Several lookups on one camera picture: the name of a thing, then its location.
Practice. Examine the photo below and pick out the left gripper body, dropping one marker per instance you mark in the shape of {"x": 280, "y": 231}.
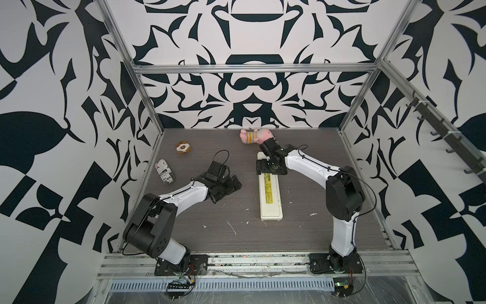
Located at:
{"x": 226, "y": 187}

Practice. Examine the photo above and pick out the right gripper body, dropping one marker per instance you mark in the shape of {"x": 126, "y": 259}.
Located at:
{"x": 266, "y": 165}

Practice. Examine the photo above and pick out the cream dispenser lid with label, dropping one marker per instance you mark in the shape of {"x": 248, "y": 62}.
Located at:
{"x": 270, "y": 198}

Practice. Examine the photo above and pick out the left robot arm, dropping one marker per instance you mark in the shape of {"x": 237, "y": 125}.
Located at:
{"x": 151, "y": 225}

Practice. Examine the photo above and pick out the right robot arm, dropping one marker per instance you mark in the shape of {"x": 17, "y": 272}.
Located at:
{"x": 344, "y": 201}

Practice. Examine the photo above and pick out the pink plush toy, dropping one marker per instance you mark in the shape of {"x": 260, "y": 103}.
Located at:
{"x": 257, "y": 136}

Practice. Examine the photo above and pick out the brown white plush toy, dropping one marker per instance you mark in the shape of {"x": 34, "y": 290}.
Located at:
{"x": 183, "y": 148}

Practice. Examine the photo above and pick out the small white printed package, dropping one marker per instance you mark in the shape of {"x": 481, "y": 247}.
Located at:
{"x": 164, "y": 171}

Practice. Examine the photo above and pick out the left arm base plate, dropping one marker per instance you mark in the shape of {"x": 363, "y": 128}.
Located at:
{"x": 190, "y": 265}

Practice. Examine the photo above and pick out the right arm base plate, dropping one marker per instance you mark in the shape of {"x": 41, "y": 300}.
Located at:
{"x": 327, "y": 263}

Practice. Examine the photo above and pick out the left circuit board with wires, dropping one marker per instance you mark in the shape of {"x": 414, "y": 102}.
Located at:
{"x": 177, "y": 289}

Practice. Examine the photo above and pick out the circuit board with wires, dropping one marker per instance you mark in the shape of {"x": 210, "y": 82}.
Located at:
{"x": 343, "y": 288}
{"x": 177, "y": 289}

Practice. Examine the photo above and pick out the right circuit board with wires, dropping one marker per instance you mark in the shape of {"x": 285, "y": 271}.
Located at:
{"x": 343, "y": 288}

